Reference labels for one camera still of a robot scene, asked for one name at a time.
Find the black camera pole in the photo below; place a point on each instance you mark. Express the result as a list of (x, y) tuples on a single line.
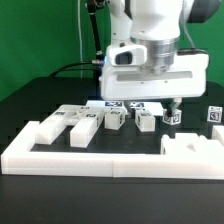
[(92, 7)]

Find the white tagged cube far right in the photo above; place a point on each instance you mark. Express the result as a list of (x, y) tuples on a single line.
[(214, 114)]

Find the white chair seat part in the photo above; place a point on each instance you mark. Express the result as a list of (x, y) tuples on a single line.
[(190, 144)]

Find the white U-shaped fence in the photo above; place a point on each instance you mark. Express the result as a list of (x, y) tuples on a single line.
[(19, 158)]

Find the white block right edge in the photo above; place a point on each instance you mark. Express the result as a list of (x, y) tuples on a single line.
[(218, 133)]

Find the white H-shaped chair back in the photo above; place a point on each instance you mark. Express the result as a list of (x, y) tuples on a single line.
[(84, 121)]

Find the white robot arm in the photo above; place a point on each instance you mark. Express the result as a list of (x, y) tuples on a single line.
[(157, 25)]

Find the white tag base sheet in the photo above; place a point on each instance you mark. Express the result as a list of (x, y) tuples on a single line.
[(155, 108)]

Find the white tagged cube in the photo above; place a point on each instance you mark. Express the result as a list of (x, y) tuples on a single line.
[(214, 114), (174, 119)]

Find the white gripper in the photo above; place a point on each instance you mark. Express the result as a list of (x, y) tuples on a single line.
[(125, 77)]

